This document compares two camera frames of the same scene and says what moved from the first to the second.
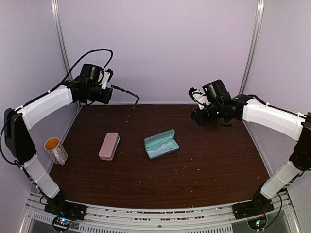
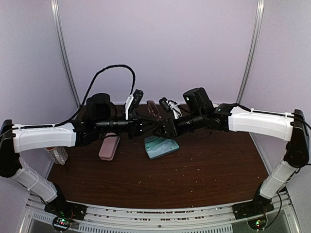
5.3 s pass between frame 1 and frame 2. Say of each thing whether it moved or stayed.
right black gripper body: moved
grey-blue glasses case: stayed
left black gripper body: moved
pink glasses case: stayed
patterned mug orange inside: stayed
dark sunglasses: moved
